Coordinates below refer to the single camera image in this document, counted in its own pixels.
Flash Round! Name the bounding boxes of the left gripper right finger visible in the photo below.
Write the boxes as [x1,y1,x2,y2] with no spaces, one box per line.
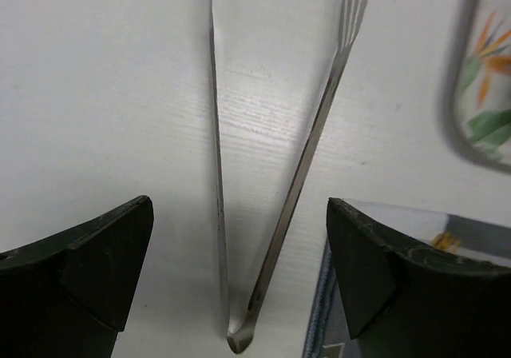
[326,197,511,358]

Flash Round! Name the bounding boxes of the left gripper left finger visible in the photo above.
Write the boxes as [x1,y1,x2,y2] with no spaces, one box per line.
[1,196,154,357]

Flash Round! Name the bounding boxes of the metal serving tongs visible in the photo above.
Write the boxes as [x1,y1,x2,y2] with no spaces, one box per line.
[208,0,369,355]

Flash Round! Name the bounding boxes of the grey placemat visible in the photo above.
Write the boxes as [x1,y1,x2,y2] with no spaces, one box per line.
[302,200,511,358]

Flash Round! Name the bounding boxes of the leaf-pattern serving tray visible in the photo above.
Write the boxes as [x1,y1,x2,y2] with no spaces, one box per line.
[438,0,510,173]

